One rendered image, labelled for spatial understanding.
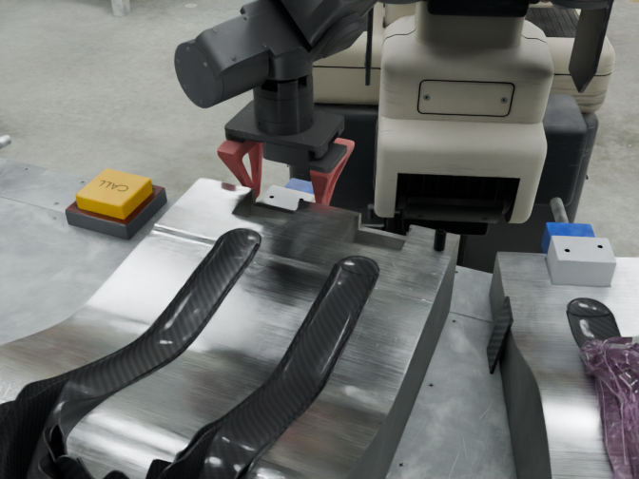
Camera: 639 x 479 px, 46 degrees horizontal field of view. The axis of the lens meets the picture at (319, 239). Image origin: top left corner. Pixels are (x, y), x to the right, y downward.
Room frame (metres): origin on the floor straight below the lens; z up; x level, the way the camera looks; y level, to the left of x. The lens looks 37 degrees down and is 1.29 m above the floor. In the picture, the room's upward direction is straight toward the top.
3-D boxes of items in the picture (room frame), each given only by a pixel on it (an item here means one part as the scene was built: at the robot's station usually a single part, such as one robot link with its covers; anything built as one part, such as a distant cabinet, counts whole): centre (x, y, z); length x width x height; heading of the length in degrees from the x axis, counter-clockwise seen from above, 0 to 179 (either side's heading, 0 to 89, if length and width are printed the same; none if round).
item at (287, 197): (0.68, 0.02, 0.83); 0.13 x 0.05 x 0.05; 157
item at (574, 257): (0.57, -0.24, 0.86); 0.13 x 0.05 x 0.05; 176
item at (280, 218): (0.57, 0.05, 0.87); 0.05 x 0.05 x 0.04; 68
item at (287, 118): (0.65, 0.03, 0.96); 0.10 x 0.07 x 0.07; 67
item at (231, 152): (0.66, 0.06, 0.89); 0.07 x 0.07 x 0.09; 67
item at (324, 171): (0.64, 0.01, 0.89); 0.07 x 0.07 x 0.09; 67
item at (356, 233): (0.53, -0.05, 0.87); 0.05 x 0.05 x 0.04; 68
